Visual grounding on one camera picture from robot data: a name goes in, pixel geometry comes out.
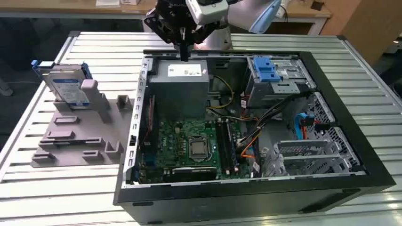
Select yellow wire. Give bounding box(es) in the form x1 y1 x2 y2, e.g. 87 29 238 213
207 75 235 110

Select grey parts rack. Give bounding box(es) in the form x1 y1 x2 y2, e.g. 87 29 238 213
31 80 136 168

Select blue plastic drive latch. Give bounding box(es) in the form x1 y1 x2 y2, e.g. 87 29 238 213
253 57 282 83

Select wooden desk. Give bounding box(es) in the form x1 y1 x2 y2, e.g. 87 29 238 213
0 0 333 32

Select metal optical drive cage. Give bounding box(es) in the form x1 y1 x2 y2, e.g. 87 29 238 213
245 56 317 109

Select orange wires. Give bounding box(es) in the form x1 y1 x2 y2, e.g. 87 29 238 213
241 141 262 161

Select hard disk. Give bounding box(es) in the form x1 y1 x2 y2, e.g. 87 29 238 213
31 60 94 110

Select blue data wire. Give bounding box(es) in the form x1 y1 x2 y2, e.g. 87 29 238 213
294 112 315 142

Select RAM stick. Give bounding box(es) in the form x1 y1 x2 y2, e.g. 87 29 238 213
226 121 242 171

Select black wire bundle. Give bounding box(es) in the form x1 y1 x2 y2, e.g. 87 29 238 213
238 93 315 146

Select silver CPU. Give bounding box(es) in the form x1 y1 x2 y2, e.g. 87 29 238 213
190 140 208 158

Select grey metal leg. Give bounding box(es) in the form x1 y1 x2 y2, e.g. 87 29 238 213
0 77 15 97

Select green motherboard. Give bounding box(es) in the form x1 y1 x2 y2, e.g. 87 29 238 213
138 119 262 184

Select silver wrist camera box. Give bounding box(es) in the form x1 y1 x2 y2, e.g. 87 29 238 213
184 0 230 25

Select black PC case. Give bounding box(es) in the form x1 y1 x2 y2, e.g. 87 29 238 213
112 49 397 225

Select power wire with black plug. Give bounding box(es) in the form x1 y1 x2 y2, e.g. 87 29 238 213
301 119 331 140

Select metal disk bay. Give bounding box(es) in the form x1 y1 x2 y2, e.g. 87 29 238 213
261 138 367 177

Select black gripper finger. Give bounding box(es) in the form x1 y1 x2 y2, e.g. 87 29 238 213
143 8 186 62
184 22 221 62

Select grey power supply unit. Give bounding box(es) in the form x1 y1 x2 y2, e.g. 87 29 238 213
147 58 211 121

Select black RAM slot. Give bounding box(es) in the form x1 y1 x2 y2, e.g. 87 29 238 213
217 119 233 174

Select black graphics card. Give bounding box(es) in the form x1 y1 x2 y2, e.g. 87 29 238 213
163 166 218 182

